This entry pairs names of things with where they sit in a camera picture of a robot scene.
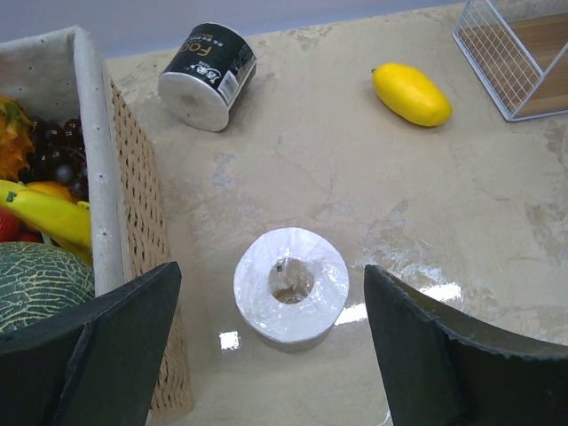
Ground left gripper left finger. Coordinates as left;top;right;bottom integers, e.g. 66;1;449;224
51;261;183;426

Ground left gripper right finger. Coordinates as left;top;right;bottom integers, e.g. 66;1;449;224
363;264;471;426

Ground green netted melon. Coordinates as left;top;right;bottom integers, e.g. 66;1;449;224
1;241;95;334

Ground red strawberries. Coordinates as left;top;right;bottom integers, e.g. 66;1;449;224
0;209;43;243

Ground yellow banana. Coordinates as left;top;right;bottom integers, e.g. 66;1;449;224
1;180;92;264

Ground clear wrapped white tissue roll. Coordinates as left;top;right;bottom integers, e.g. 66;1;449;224
233;227;350;352

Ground dark purple grapes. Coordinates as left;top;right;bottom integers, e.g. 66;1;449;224
18;116;89;201

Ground orange spiky fruit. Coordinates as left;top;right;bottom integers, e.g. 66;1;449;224
0;95;36;182

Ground yellow mango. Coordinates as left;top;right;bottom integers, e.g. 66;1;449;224
372;63;453;128

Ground woven lined fruit basket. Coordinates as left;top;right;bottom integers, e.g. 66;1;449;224
1;27;193;425

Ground black wrapped tissue roll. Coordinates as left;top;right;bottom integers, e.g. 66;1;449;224
158;22;257;132

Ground white wire wooden shelf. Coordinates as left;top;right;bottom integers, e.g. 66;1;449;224
453;1;567;122

